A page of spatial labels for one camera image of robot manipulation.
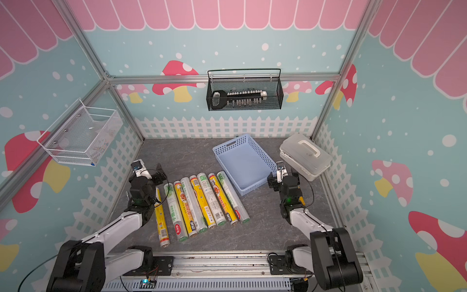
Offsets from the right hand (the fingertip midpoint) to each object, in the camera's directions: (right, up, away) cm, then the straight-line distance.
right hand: (282, 169), depth 88 cm
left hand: (-62, +1, -4) cm, 62 cm away
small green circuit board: (-58, -45, -15) cm, 75 cm away
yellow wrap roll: (-56, -25, -7) cm, 62 cm away
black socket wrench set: (-30, +35, +2) cm, 46 cm away
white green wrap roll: (-35, -15, +1) cm, 38 cm away
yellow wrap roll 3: (-35, -23, -5) cm, 42 cm away
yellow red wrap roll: (-28, -16, +1) cm, 33 cm away
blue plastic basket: (-17, +2, +20) cm, 26 cm away
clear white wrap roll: (-43, -17, -1) cm, 46 cm away
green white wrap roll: (-51, -20, -3) cm, 55 cm away
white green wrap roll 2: (-23, -15, +1) cm, 27 cm away
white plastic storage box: (+14, +6, +9) cm, 18 cm away
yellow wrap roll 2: (-44, -24, -5) cm, 51 cm away
